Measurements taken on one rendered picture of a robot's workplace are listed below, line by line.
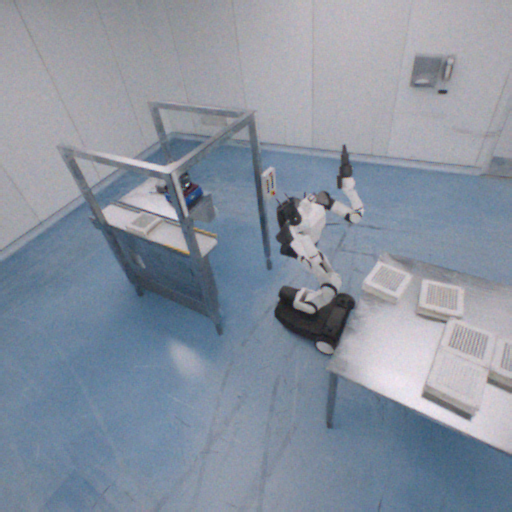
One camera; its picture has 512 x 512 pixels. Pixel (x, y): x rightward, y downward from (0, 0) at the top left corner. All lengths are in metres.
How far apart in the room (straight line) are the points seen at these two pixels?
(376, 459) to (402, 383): 0.91
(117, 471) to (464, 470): 2.42
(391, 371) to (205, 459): 1.53
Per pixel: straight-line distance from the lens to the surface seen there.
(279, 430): 2.89
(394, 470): 2.88
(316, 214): 2.43
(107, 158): 2.61
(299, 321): 3.14
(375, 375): 2.09
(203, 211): 2.63
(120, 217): 3.50
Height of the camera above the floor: 2.72
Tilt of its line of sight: 43 degrees down
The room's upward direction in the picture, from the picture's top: 9 degrees counter-clockwise
